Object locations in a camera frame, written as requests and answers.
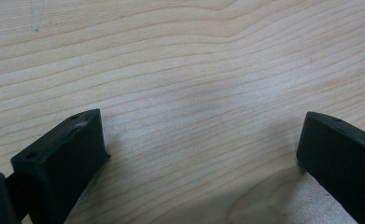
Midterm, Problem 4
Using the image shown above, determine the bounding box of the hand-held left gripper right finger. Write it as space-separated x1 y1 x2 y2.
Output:
296 111 365 224

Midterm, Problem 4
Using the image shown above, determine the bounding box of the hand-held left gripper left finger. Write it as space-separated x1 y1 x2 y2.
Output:
10 108 111 224

